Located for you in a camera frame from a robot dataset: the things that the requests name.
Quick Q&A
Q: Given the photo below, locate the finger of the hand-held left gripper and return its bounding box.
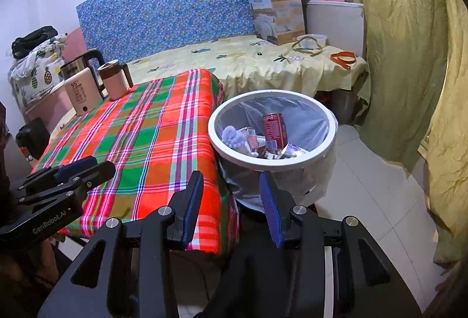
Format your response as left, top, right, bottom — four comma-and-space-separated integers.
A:
16, 161, 116, 207
11, 156, 99, 194

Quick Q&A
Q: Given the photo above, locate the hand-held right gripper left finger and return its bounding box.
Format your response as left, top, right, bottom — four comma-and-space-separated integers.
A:
37, 170, 204, 318

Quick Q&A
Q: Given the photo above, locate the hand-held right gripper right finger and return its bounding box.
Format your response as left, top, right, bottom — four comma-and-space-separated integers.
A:
259, 171, 423, 318

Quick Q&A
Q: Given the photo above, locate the white rimmed trash bin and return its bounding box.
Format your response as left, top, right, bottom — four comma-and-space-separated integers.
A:
208, 89, 338, 211

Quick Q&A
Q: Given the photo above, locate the red cartoon drink can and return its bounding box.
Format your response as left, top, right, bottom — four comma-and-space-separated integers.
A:
262, 113, 288, 150

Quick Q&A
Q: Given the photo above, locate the black floor bag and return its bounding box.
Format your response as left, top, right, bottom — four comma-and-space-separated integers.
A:
15, 118, 51, 159

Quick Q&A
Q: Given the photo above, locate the plaid tablecloth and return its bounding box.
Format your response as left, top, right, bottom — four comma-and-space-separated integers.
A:
31, 68, 240, 255

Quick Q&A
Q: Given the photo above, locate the grey refrigerator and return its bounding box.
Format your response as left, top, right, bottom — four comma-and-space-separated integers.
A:
0, 135, 33, 180

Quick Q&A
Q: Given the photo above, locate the pink cabinet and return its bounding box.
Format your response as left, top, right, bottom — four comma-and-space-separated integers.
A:
24, 82, 74, 125

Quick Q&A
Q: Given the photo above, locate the cream thermos kettle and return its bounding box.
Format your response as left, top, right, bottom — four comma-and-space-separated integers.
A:
64, 69, 104, 117

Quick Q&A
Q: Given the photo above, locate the pineapple print cloth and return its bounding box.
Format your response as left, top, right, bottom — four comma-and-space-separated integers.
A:
9, 33, 68, 110

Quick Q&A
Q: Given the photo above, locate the steel electric kettle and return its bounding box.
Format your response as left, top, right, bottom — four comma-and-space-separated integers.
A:
59, 49, 106, 99

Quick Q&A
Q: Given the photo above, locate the black bag on pile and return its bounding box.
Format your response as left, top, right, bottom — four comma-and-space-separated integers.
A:
11, 25, 59, 59

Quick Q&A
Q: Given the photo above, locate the yellow printed bedsheet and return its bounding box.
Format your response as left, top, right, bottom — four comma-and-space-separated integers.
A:
126, 33, 370, 106

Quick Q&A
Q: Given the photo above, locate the blue floral headboard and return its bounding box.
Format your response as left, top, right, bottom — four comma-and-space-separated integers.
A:
76, 0, 276, 64

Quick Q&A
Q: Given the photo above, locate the white bowl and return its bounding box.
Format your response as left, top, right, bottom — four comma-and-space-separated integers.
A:
296, 34, 327, 50

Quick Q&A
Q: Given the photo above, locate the printed cardboard box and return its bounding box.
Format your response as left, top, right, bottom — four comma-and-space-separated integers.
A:
244, 0, 307, 46

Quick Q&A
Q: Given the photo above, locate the white board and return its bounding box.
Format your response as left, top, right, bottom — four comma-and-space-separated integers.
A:
306, 0, 365, 59

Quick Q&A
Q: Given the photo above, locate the green curtain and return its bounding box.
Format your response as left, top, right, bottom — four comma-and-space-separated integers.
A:
314, 0, 468, 267

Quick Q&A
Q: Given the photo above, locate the pink mug with brown handle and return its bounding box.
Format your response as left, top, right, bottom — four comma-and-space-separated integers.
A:
97, 59, 134, 102

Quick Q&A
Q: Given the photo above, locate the olive strap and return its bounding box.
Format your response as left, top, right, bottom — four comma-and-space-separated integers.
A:
291, 36, 324, 57

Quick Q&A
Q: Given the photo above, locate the orange strap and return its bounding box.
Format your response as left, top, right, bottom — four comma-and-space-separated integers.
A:
329, 52, 357, 70

